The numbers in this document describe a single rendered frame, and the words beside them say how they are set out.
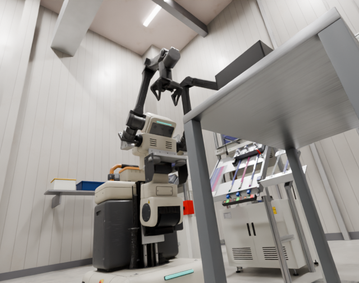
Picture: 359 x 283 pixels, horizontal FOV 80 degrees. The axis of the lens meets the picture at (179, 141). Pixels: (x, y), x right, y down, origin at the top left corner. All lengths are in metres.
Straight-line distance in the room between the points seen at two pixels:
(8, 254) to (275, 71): 5.20
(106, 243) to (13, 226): 4.01
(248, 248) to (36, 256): 4.12
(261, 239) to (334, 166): 2.85
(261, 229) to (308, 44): 1.99
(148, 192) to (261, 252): 1.40
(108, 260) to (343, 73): 1.36
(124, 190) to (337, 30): 1.35
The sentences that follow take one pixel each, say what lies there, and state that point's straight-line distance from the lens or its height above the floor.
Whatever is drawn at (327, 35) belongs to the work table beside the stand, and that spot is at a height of 0.75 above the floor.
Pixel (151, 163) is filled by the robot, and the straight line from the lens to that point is 1.27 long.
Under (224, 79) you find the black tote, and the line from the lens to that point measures 0.71.
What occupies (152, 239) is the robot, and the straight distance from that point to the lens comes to 1.49.
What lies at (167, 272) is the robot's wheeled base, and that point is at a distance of 1.28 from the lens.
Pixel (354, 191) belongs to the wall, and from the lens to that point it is 4.80.
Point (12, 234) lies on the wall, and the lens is 5.35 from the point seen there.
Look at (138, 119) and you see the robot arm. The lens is 1.30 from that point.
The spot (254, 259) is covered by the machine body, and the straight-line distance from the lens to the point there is 2.44.
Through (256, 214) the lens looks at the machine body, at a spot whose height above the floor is 0.52.
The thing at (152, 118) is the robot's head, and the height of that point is 1.15.
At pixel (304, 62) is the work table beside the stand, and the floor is 0.77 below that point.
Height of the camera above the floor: 0.46
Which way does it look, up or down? 22 degrees up
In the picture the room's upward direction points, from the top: 7 degrees counter-clockwise
